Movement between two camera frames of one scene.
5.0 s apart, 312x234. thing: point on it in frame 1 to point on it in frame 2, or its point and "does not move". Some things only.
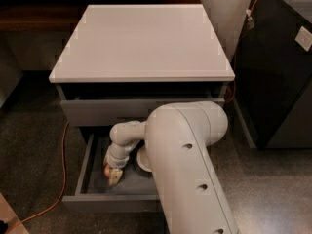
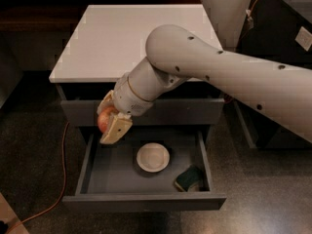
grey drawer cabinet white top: (124, 61) does not move
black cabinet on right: (272, 81) does not move
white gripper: (116, 162) to (127, 97)
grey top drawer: (113, 112) does not move
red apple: (106, 171) to (105, 116)
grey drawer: (136, 190) does not move
